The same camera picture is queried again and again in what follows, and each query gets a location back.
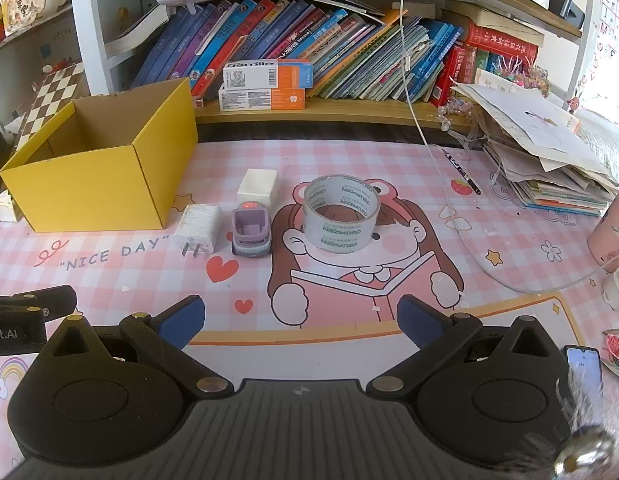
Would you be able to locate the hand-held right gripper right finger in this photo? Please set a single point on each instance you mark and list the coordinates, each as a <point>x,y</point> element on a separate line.
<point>418,324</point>

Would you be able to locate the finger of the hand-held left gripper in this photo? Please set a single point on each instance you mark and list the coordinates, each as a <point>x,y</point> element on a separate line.
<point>49,299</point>

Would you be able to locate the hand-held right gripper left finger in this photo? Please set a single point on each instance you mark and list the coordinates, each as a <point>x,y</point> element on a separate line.
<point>182,324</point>

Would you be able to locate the purple toy car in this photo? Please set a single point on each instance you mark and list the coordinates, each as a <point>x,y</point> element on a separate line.
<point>249,241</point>

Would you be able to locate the clear tape roll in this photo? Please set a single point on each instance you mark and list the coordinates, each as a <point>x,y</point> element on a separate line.
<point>339,235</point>

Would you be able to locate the yellow cardboard box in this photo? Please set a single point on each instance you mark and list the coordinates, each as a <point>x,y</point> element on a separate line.
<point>89,185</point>

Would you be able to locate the small white box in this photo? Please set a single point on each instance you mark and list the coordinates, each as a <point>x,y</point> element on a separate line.
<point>6,207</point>

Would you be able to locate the white charger plug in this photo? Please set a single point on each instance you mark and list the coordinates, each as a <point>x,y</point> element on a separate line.
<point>197,227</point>

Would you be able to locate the pink cartoon desk mat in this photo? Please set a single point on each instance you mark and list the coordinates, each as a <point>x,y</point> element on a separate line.
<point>414,220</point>

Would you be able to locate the white square block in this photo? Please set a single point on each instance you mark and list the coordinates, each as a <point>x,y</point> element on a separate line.
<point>258,187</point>

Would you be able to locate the black patterned pencil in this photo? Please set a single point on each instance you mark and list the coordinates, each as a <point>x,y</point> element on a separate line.
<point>462,172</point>

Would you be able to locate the black smartphone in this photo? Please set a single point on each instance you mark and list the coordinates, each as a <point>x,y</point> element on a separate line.
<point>584,375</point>

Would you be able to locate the brown checkered board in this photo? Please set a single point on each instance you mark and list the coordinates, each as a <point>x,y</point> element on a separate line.
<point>49,100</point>

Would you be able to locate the small white device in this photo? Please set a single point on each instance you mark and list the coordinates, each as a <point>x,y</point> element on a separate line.
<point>617,291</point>

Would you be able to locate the pile of papers and booklets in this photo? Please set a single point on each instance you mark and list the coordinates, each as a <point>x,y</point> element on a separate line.
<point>544,160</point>

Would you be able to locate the pink bottle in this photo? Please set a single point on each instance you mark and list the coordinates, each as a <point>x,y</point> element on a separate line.
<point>612,235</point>

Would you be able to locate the orange and white carton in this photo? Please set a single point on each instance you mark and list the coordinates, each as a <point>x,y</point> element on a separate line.
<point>259,74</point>
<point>254,100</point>

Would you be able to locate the red standing book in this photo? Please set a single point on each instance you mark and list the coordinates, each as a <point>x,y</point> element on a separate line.
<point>454,75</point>

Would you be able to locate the white bookshelf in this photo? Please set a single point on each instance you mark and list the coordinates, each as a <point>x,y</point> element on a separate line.
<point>84,35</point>

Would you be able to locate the thick red dictionary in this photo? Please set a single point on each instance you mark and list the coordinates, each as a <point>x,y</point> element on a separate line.
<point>504,44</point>

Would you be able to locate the row of colourful books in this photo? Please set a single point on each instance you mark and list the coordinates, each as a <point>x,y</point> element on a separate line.
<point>299,40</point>

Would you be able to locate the beige old book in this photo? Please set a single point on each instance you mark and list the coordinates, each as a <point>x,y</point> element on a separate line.
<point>494,17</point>

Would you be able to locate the black device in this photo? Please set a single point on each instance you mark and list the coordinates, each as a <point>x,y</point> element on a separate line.
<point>567,7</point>

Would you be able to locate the alphabet wall poster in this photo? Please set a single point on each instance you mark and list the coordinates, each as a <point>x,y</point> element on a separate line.
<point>612,20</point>

